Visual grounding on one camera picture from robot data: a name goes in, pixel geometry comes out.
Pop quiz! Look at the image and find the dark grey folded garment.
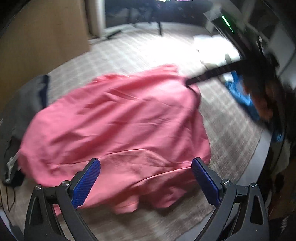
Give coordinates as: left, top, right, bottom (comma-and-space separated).
1, 75, 50, 187

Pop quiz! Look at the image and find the large plywood board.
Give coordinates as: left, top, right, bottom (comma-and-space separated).
1, 1, 89, 108

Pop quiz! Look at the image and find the person right hand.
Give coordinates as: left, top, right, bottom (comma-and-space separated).
242, 75, 278, 121

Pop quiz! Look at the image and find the white garment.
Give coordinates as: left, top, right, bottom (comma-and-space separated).
194, 35, 240, 70

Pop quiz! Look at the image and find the blue garment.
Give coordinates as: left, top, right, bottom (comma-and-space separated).
224, 71, 283, 143

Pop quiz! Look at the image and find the plaid woven mat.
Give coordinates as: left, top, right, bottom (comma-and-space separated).
9, 27, 265, 241

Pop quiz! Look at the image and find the pink shirt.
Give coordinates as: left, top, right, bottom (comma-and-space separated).
18, 65, 211, 214

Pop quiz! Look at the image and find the black tripod stand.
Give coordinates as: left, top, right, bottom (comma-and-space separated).
126, 1, 163, 36

